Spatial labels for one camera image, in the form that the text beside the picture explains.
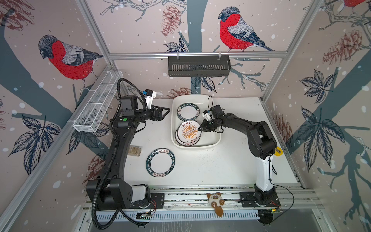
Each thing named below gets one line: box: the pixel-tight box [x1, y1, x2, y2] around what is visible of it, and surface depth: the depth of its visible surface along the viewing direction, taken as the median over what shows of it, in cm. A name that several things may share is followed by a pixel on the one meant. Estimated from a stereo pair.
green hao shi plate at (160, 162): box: [145, 147, 176, 178], surface depth 89 cm
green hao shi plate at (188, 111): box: [176, 102, 201, 122], surface depth 113 cm
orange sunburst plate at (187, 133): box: [174, 120, 202, 147], surface depth 99 cm
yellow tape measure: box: [273, 146, 284, 157], surface depth 92 cm
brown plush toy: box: [206, 191, 225, 218], surface depth 71 cm
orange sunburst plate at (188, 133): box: [176, 123, 202, 144], surface depth 99 cm
